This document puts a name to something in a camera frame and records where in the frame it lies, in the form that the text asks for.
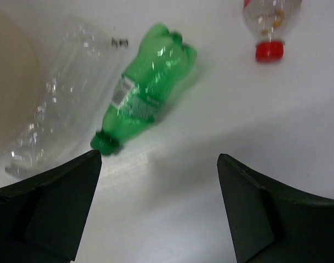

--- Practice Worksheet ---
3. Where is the green plastic bottle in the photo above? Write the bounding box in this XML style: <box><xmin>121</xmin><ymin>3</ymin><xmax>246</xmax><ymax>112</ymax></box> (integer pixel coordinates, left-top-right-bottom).
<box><xmin>90</xmin><ymin>23</ymin><xmax>197</xmax><ymax>156</ymax></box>

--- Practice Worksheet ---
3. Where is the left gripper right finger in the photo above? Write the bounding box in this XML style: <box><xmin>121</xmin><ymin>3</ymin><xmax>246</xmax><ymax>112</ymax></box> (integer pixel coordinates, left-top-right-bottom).
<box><xmin>217</xmin><ymin>154</ymin><xmax>334</xmax><ymax>262</ymax></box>

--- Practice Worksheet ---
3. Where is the beige round plastic bin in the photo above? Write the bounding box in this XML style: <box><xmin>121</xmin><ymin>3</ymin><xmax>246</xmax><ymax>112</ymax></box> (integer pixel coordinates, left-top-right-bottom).
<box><xmin>0</xmin><ymin>10</ymin><xmax>39</xmax><ymax>155</ymax></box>

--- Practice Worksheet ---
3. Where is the clear bottle white cap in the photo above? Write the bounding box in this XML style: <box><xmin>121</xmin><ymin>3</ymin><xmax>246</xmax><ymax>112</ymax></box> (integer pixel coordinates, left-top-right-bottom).
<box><xmin>4</xmin><ymin>17</ymin><xmax>129</xmax><ymax>180</ymax></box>

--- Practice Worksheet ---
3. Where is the small bottle red label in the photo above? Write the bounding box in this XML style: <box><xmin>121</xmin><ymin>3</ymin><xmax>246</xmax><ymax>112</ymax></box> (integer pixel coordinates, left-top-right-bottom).
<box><xmin>243</xmin><ymin>0</ymin><xmax>302</xmax><ymax>63</ymax></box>

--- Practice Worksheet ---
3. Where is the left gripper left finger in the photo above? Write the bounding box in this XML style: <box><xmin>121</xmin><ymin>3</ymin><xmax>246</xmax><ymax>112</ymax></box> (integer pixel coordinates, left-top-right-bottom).
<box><xmin>0</xmin><ymin>150</ymin><xmax>102</xmax><ymax>262</ymax></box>

